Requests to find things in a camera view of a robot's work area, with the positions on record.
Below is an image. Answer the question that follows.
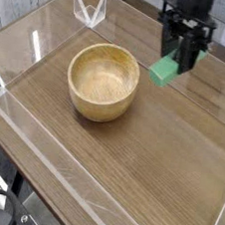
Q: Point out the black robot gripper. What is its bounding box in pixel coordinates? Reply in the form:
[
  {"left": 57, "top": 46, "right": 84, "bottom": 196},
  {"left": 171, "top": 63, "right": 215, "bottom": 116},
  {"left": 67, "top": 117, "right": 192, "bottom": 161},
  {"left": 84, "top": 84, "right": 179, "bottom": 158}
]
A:
[{"left": 158, "top": 0, "right": 216, "bottom": 75}]

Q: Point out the green rectangular block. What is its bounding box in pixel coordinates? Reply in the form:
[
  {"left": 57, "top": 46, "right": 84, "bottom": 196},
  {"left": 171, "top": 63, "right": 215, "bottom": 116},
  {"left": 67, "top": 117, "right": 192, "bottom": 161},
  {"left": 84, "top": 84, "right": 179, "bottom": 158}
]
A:
[{"left": 146, "top": 43, "right": 209, "bottom": 95}]

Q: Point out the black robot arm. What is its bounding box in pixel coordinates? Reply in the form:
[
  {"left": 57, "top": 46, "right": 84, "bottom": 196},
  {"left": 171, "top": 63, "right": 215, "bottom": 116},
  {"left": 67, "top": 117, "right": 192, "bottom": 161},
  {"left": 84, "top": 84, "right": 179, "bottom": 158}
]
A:
[{"left": 158, "top": 0, "right": 216, "bottom": 74}]

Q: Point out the brown wooden bowl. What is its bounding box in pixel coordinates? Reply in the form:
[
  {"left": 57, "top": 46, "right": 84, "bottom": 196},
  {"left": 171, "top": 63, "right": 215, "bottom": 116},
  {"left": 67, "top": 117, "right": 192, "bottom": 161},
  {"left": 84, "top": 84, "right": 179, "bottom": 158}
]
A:
[{"left": 67, "top": 43, "right": 140, "bottom": 122}]

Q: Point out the black table leg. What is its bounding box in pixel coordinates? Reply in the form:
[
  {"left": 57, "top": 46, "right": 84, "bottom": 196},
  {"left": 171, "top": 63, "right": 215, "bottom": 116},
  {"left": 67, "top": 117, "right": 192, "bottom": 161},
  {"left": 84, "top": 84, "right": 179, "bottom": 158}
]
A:
[{"left": 11, "top": 171, "right": 24, "bottom": 196}]

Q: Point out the clear acrylic enclosure wall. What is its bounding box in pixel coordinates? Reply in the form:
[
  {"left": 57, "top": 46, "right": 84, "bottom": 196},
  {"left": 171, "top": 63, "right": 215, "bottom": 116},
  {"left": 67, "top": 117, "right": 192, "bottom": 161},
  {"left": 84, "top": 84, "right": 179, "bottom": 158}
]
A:
[{"left": 0, "top": 0, "right": 225, "bottom": 225}]

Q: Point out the grey metal bracket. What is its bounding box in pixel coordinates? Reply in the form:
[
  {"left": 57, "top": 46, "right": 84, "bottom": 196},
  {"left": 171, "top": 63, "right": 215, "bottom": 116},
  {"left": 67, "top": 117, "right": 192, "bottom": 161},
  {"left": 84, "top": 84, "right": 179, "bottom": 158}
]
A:
[{"left": 2, "top": 189, "right": 49, "bottom": 225}]

